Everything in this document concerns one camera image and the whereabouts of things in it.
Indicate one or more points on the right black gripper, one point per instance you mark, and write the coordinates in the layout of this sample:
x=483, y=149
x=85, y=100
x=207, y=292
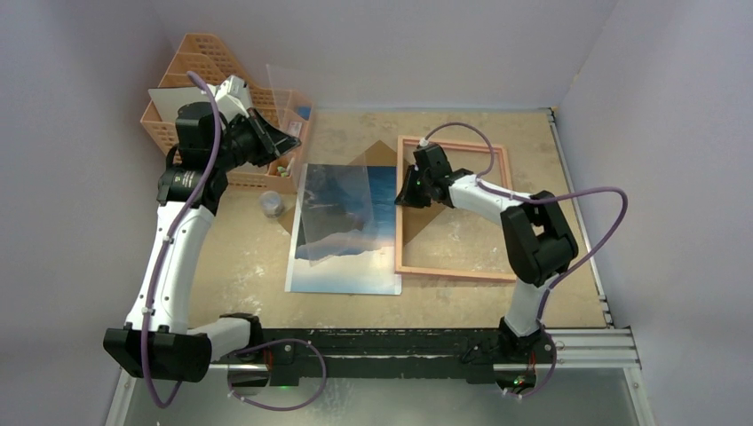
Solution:
x=419, y=187

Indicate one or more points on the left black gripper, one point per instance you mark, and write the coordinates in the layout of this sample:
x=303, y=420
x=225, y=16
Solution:
x=278, y=142

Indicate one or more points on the pink wooden photo frame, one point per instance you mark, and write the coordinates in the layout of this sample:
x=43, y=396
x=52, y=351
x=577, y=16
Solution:
x=501, y=157

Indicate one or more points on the blue mountain photo print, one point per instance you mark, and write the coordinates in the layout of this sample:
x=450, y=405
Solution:
x=370, y=273

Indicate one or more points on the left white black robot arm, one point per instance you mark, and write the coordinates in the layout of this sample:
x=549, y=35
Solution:
x=155, y=340

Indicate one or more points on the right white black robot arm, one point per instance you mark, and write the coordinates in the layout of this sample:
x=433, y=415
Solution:
x=539, y=242

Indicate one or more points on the red white small box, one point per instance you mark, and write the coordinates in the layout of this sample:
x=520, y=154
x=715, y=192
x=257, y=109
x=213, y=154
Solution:
x=295, y=128

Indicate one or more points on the brown cardboard backing board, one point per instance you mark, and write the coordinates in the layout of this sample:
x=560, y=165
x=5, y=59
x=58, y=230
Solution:
x=414, y=220

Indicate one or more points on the blue item in organizer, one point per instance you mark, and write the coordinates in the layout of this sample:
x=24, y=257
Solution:
x=304, y=112

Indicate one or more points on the small clear round jar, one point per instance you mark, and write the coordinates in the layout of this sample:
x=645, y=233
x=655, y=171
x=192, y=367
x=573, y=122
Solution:
x=271, y=204

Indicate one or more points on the orange plastic desk organizer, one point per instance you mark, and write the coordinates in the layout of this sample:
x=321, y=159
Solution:
x=209, y=57

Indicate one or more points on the grey board in organizer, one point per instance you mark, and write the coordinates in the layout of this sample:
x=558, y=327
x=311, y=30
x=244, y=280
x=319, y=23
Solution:
x=180, y=104

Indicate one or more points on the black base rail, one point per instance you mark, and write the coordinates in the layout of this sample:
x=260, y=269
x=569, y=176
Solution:
x=469, y=354

